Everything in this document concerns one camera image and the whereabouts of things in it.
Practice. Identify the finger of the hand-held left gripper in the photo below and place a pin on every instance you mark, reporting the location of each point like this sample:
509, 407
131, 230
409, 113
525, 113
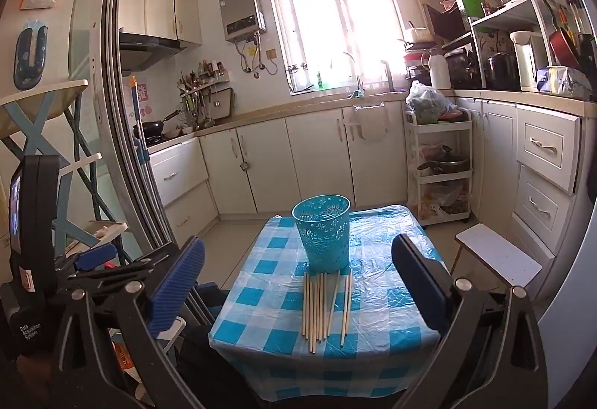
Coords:
121, 268
95, 256

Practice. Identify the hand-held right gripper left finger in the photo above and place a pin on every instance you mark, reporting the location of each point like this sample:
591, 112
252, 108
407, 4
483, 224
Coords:
175, 283

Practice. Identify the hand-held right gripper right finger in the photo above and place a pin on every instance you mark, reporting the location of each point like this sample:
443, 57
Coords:
419, 283

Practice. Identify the teal perforated plastic basket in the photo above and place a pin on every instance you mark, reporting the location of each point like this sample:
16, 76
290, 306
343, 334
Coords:
322, 241

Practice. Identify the bundle of wooden chopsticks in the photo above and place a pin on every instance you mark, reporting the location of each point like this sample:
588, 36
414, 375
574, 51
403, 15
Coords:
311, 311

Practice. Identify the small white stool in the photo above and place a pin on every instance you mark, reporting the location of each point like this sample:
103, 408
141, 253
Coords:
499, 250

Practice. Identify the crumpled plastic bags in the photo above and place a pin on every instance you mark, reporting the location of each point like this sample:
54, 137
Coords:
443, 199

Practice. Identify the person's left leg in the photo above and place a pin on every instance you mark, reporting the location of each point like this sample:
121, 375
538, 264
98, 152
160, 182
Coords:
210, 367

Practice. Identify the white cabinet with wide drawers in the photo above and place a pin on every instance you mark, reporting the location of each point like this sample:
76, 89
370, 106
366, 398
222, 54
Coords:
179, 176

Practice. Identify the blue white checkered tablecloth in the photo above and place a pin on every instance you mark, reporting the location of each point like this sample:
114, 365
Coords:
280, 260

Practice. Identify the black pot with lid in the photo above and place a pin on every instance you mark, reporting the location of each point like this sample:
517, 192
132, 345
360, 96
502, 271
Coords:
447, 163

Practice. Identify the blue folding chair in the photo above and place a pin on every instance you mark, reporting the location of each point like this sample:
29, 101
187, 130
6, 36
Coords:
32, 103

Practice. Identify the black wok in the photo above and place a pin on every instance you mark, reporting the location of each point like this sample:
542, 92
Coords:
153, 127

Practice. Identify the blue broom and dustpan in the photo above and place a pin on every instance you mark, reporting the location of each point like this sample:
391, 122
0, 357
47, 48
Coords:
136, 110

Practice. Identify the white three-tier rolling cart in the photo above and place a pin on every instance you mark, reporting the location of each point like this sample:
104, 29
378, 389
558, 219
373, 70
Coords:
438, 125

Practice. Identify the white hanging bin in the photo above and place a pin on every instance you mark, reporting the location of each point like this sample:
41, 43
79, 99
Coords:
373, 124

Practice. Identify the white base cabinet with doors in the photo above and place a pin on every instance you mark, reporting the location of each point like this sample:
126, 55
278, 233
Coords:
312, 157

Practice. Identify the blue U-shaped item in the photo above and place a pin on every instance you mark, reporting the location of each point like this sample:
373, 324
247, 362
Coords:
22, 59

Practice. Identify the plastic bag of greens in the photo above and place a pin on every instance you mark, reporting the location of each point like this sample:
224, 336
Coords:
427, 106

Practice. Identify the sliding glass door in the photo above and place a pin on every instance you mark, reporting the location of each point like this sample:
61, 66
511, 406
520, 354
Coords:
112, 64

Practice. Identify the white cabinet with small drawers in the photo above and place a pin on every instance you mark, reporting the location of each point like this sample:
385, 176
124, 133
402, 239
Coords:
545, 148

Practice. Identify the grey hanging cutting board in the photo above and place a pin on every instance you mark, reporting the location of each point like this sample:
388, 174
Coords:
223, 103

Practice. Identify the black range hood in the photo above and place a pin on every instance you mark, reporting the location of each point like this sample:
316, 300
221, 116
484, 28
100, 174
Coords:
144, 46

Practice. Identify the metal sink faucet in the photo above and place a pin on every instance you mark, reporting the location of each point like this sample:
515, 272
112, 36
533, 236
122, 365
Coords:
389, 76

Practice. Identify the white thermos jug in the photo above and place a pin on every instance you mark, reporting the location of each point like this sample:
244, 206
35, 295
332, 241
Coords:
440, 73

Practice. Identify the beige kitchen countertop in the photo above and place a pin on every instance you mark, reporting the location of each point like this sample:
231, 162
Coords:
527, 99

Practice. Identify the stack of red black cookware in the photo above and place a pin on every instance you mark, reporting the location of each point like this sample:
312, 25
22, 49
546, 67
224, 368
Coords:
415, 64

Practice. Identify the green bottle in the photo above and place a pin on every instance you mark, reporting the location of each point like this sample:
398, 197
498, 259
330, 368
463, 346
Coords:
320, 82

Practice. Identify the plastic wrapped package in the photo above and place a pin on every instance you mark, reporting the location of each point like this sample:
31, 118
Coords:
564, 82

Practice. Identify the white pot with lid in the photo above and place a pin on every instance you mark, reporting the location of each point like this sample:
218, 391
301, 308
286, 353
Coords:
419, 35

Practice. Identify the white kitchen appliance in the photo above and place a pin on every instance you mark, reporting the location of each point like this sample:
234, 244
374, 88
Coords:
527, 59

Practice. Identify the red frying pan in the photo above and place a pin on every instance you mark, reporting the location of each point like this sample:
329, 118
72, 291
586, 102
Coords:
562, 48

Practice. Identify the grey gas water heater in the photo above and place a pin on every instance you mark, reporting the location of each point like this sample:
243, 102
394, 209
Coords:
240, 10

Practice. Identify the white framed window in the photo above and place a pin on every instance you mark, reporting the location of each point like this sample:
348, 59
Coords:
326, 17

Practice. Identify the white countertop shelf rack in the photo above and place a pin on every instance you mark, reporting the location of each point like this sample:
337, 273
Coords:
503, 13

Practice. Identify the green board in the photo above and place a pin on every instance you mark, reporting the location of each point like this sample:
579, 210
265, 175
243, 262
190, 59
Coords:
472, 4

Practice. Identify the red paper wall sticker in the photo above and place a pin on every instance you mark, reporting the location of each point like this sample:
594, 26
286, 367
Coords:
144, 99

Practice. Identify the wall rack with cooking utensils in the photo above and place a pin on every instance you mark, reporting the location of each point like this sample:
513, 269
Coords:
193, 87

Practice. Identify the white wall cabinets with doors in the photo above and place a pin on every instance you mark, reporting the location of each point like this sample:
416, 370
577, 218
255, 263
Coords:
158, 8

